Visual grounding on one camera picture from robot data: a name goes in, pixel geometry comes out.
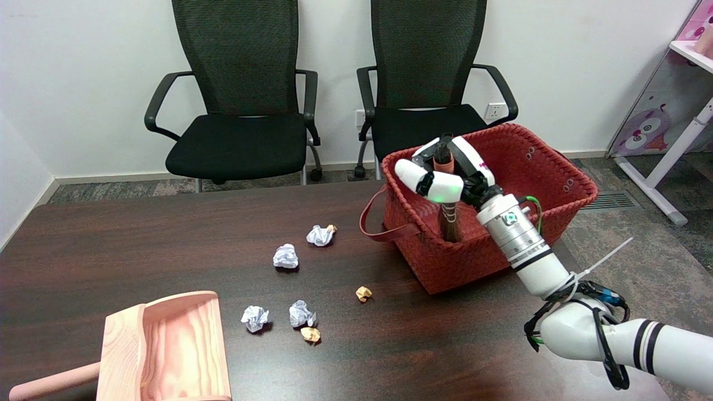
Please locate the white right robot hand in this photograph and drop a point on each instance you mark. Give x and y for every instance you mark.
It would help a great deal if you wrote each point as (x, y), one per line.
(445, 186)

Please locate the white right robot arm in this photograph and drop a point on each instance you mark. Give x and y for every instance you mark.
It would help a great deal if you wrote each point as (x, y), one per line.
(523, 239)

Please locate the red woven basket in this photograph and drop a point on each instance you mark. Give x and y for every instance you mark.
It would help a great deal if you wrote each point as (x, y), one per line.
(445, 267)

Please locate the black mesh office chair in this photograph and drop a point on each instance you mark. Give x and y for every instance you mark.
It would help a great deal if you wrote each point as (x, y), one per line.
(239, 142)
(423, 55)

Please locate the white crumpled paper ball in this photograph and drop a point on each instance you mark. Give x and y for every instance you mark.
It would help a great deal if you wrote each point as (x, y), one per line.
(254, 318)
(319, 236)
(301, 314)
(286, 256)

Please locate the metal floor vent grille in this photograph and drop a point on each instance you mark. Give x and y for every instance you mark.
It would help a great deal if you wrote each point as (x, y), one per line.
(611, 200)

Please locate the white zip tie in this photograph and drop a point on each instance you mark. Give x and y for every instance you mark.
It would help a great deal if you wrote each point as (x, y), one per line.
(604, 259)

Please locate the pink and white children's shelf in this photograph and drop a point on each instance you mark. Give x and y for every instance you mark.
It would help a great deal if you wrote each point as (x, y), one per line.
(668, 83)

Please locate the pink cylinder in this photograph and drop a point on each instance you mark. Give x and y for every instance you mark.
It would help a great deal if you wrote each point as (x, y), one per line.
(706, 40)

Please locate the wooden dustpan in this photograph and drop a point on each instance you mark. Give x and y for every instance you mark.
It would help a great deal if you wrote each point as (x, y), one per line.
(178, 345)

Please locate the white wall socket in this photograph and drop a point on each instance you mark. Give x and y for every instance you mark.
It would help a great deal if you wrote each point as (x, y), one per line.
(360, 119)
(494, 111)

